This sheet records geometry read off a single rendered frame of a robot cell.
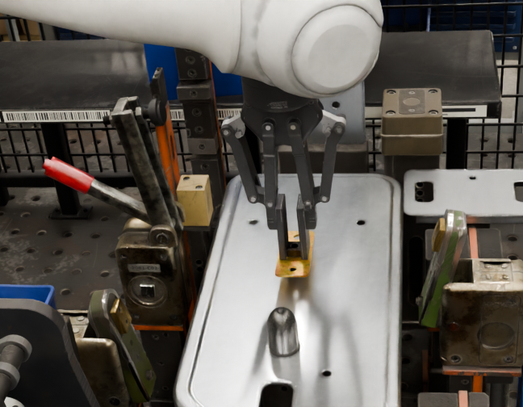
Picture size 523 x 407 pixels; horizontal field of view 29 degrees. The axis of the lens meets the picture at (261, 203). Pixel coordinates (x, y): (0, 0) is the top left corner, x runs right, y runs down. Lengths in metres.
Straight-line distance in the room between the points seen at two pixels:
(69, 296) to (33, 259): 0.13
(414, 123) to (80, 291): 0.64
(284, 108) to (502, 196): 0.37
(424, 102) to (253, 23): 0.60
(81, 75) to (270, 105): 0.61
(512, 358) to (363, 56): 0.47
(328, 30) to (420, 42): 0.82
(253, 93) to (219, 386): 0.29
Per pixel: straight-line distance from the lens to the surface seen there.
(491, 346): 1.11
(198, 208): 1.19
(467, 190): 1.27
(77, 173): 1.12
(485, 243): 1.21
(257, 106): 1.00
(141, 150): 1.06
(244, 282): 1.14
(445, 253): 1.03
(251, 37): 0.77
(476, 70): 1.47
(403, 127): 1.31
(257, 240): 1.20
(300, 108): 1.02
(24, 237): 1.81
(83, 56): 1.61
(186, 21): 0.78
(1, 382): 0.81
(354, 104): 1.33
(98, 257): 1.72
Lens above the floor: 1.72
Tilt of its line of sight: 35 degrees down
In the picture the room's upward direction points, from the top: 6 degrees counter-clockwise
